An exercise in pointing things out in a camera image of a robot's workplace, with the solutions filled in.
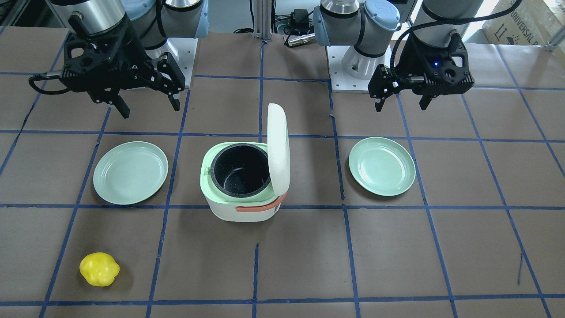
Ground black gripper body near pepper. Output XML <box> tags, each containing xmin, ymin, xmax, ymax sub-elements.
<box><xmin>59</xmin><ymin>13</ymin><xmax>148</xmax><ymax>94</ymax></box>

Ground robot arm near pepper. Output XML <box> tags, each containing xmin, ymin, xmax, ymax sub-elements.
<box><xmin>30</xmin><ymin>0</ymin><xmax>209</xmax><ymax>118</ymax></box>

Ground white rice cooker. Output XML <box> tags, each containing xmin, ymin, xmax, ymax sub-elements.
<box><xmin>200</xmin><ymin>103</ymin><xmax>291</xmax><ymax>222</ymax></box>

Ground green plate near pepper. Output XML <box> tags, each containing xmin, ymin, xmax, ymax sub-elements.
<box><xmin>93</xmin><ymin>141</ymin><xmax>168</xmax><ymax>205</ymax></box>

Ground green plate far from pepper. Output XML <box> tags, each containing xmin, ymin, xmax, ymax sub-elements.
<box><xmin>348</xmin><ymin>137</ymin><xmax>416</xmax><ymax>197</ymax></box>

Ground black power adapter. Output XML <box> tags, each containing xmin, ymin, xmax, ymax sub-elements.
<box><xmin>290</xmin><ymin>9</ymin><xmax>309</xmax><ymax>28</ymax></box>

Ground cardboard box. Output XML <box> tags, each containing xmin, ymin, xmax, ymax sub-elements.
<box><xmin>482</xmin><ymin>0</ymin><xmax>565</xmax><ymax>45</ymax></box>

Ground yellow toy pepper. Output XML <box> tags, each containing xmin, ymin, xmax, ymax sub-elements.
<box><xmin>79</xmin><ymin>252</ymin><xmax>121</xmax><ymax>287</ymax></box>

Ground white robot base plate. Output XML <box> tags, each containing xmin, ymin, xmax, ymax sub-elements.
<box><xmin>326</xmin><ymin>45</ymin><xmax>392</xmax><ymax>93</ymax></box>
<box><xmin>146</xmin><ymin>38</ymin><xmax>199</xmax><ymax>89</ymax></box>

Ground aluminium frame post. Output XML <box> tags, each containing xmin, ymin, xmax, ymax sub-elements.
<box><xmin>251</xmin><ymin>0</ymin><xmax>275</xmax><ymax>42</ymax></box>

